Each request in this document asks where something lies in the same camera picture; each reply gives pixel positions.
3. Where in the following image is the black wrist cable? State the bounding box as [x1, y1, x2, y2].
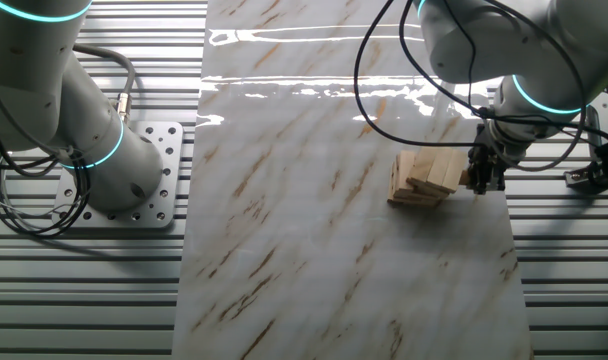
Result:
[352, 0, 488, 150]
[398, 0, 495, 121]

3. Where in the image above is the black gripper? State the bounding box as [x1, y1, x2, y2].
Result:
[466, 123, 515, 196]

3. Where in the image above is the black base cable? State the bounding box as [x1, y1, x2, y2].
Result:
[0, 99, 91, 239]

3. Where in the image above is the grey looped cable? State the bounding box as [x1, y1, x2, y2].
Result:
[476, 0, 588, 174]

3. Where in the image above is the grey cable with metal connector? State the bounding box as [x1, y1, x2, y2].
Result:
[71, 42, 137, 125]

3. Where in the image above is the silver depth camera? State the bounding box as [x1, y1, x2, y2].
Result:
[583, 92, 608, 151]

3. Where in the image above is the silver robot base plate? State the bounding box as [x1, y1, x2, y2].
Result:
[51, 121, 184, 230]

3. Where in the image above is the grey clamp device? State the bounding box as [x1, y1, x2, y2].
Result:
[563, 139, 608, 191]

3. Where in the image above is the white marble pattern mat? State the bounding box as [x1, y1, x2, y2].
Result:
[171, 0, 535, 360]

